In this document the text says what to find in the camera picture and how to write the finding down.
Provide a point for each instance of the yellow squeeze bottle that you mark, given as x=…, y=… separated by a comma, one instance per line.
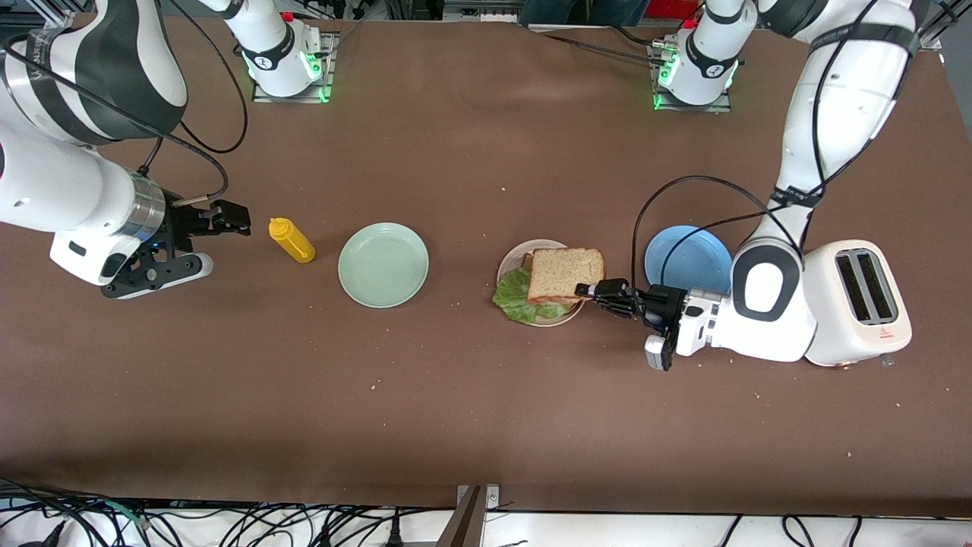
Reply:
x=292, y=239

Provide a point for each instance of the pale green plate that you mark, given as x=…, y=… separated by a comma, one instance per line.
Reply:
x=383, y=266

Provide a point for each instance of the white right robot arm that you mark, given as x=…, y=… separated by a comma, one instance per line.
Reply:
x=68, y=175

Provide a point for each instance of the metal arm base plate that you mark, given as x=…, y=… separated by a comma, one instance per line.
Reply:
x=328, y=61
x=717, y=106

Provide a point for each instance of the blue plate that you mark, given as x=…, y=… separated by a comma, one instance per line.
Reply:
x=687, y=258

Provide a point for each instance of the silver bracket plate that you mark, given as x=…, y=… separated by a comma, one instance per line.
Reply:
x=493, y=497

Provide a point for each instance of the green lettuce leaf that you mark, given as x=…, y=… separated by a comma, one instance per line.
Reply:
x=512, y=296

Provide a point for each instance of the dark grey metal post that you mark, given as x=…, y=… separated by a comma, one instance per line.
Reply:
x=465, y=524

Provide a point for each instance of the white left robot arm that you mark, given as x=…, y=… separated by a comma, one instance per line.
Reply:
x=835, y=99

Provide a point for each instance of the grey metal rack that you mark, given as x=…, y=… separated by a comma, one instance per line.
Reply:
x=486, y=11

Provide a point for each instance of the brown table cover sheet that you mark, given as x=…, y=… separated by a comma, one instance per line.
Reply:
x=486, y=152

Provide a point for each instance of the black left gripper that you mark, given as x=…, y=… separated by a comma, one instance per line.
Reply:
x=662, y=301

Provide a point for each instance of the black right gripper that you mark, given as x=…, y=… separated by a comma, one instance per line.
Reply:
x=182, y=226

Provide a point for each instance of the red box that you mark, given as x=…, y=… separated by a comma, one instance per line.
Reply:
x=672, y=7

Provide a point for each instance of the beige plate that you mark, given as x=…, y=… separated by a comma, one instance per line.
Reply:
x=524, y=252

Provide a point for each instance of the white toaster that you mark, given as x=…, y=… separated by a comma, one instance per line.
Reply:
x=858, y=304

